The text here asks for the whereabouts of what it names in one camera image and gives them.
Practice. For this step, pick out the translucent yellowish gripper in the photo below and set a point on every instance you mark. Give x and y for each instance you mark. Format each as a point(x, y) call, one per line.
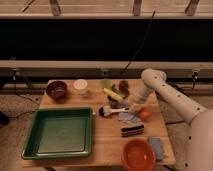
point(137, 100)

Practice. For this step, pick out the light blue cloth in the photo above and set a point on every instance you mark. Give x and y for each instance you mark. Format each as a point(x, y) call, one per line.
point(128, 117)

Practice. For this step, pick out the white handled black brush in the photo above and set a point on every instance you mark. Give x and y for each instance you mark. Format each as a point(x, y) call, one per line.
point(106, 111)

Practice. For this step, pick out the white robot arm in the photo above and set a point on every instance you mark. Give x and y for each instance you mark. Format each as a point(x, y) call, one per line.
point(199, 154)

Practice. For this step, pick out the orange red bowl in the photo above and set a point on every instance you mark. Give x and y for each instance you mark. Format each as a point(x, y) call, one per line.
point(137, 155)

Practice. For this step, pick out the dark maroon bowl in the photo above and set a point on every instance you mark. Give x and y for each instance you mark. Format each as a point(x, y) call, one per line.
point(56, 90)

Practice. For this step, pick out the orange ball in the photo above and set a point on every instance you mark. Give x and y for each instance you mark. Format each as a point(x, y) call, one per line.
point(144, 114)

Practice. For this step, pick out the brown grape bunch toy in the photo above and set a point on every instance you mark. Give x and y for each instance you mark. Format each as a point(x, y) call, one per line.
point(124, 88)

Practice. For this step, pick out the yellow corn cob toy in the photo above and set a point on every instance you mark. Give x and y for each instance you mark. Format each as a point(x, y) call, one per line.
point(112, 94)

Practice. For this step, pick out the small dark cup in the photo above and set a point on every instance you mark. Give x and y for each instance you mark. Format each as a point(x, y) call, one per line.
point(112, 103)

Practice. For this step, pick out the black striped eraser block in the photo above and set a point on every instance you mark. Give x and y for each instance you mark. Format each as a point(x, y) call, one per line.
point(129, 131)

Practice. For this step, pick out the green lettuce toy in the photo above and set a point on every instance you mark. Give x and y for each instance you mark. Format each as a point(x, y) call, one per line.
point(106, 83)

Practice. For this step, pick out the blue sponge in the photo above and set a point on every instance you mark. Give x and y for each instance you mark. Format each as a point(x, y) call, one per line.
point(157, 147)

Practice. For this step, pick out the white plastic cup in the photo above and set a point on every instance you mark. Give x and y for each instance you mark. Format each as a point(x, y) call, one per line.
point(80, 86)

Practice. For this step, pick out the green plastic tray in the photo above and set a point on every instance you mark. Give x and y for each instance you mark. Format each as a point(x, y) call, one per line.
point(59, 133)

